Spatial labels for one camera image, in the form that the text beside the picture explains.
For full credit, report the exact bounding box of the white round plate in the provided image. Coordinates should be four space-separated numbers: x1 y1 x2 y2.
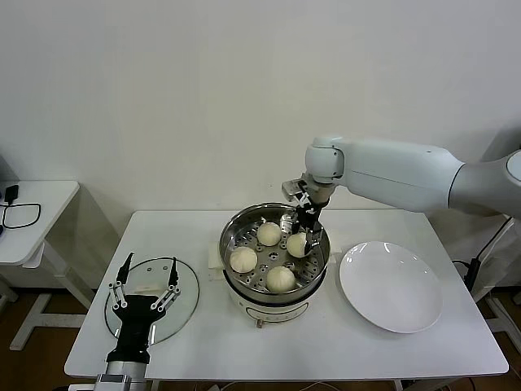
339 241 444 335

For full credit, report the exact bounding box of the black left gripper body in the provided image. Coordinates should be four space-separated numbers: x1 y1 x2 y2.
106 295 165 363

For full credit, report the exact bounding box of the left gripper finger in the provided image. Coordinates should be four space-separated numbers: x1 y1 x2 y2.
107 252 135 310
150 256 182 313

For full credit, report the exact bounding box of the white electric cooker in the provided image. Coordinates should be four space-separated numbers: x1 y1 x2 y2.
207 228 344 329

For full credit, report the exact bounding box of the round glass lid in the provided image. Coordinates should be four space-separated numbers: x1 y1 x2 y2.
104 256 201 347

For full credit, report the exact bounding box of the white side table with adapter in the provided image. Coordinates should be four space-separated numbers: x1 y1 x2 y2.
0 180 97 354

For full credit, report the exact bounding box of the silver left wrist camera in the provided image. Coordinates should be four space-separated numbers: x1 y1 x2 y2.
96 373 134 388

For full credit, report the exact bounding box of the white steamed baozi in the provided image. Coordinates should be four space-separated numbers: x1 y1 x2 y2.
265 266 297 293
229 246 259 274
256 222 282 248
287 232 309 258

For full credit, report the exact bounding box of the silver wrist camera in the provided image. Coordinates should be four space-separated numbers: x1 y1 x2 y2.
96 373 134 388
281 175 310 201

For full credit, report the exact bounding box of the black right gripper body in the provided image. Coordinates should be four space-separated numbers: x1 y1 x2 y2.
295 201 323 233

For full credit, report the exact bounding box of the white side table with laptop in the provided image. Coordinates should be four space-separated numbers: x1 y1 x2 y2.
474 214 521 341

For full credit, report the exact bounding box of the black looped cable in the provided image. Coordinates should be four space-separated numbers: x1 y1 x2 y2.
0 202 43 239

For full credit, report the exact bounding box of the stainless steel steamer basket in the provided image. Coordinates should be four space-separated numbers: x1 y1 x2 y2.
219 202 331 298

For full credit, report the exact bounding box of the black floor power cable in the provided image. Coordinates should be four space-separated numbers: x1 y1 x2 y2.
452 215 514 295

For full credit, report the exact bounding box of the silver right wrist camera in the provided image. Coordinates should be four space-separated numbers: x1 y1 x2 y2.
281 175 310 201

